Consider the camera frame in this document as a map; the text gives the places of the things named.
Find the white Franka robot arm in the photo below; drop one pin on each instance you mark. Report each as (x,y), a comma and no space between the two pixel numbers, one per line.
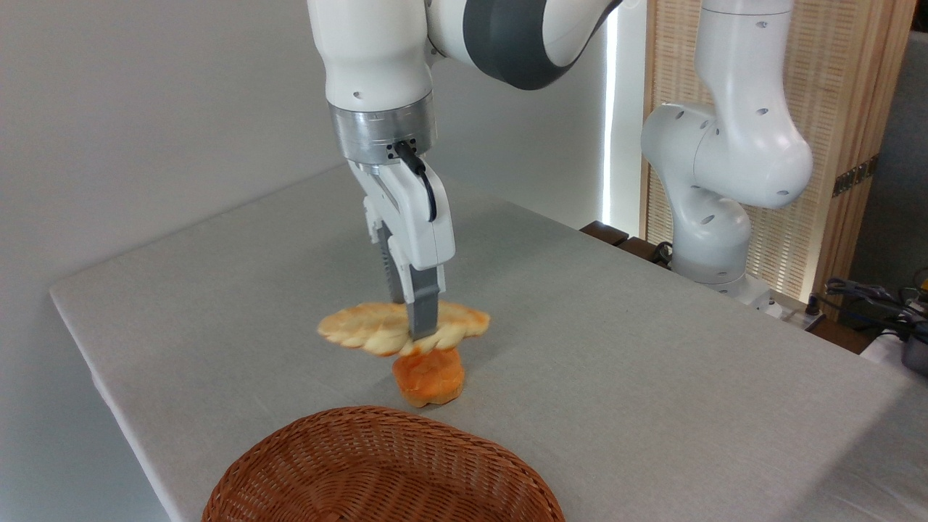
(739,145)

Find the grey tablecloth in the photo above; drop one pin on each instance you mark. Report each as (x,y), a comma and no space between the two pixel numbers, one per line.
(616,377)

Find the brown wicker basket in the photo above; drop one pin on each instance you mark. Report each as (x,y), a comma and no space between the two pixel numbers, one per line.
(377,471)

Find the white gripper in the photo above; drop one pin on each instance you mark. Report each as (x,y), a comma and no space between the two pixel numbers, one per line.
(420,232)

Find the orange round bread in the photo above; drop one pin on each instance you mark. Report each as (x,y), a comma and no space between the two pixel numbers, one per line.
(429,377)

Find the wooden slatted screen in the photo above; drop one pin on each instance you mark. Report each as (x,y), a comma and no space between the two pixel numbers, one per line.
(841,72)

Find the pale braided bread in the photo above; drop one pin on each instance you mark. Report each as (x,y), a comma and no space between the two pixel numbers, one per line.
(370,326)

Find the metal screen hinge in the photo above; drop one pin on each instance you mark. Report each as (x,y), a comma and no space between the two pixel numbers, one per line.
(855,176)

